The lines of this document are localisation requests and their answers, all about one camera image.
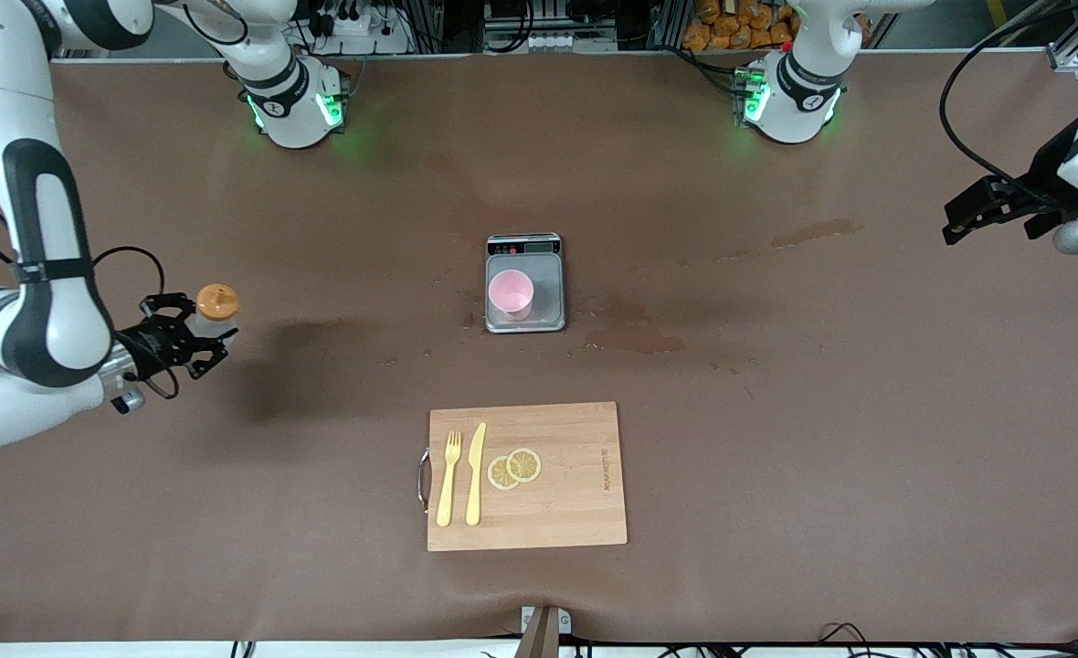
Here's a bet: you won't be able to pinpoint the sauce bottle with orange cap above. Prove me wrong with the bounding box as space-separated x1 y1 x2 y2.
183 283 240 341

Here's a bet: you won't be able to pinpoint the pink plastic cup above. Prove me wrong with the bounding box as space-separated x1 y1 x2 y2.
488 270 535 321

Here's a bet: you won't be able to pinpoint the long narrow liquid spill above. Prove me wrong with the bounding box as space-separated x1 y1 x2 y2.
770 218 864 249

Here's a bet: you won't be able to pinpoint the yellow plastic fork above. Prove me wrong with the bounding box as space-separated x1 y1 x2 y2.
436 431 462 528

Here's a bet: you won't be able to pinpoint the orange snack bags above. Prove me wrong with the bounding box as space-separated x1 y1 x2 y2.
682 0 800 51

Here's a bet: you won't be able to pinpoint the yellow plastic knife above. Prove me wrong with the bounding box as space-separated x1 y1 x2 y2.
465 422 487 527

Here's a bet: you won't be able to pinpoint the white power strip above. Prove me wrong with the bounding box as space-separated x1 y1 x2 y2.
315 0 412 56

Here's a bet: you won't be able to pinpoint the small digital kitchen scale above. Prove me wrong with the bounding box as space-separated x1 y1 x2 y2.
485 233 567 334

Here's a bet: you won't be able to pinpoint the wooden cutting board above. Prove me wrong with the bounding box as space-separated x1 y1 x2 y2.
417 401 629 553

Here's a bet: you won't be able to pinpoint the white socket row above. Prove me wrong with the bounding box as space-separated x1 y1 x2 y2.
521 32 618 53

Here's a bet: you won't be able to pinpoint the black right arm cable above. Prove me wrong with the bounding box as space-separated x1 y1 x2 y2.
91 245 167 302

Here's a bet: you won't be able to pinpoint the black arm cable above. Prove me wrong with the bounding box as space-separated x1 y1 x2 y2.
938 0 1078 197
91 245 167 302

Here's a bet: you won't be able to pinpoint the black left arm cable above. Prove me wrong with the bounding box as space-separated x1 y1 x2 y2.
938 0 1078 197

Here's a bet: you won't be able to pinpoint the black floor cables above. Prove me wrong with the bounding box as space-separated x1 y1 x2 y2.
813 621 1078 658

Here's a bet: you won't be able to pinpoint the metal table edge bracket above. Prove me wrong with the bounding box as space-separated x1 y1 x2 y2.
516 606 573 658

